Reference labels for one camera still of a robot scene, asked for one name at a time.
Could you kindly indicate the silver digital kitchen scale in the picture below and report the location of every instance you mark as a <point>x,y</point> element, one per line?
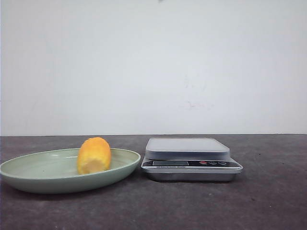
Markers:
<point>189,159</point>

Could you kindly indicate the yellow corn cob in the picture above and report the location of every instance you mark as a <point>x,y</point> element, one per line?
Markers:
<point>94,156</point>

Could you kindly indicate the light green plate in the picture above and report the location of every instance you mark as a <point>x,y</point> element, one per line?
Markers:
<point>55,171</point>

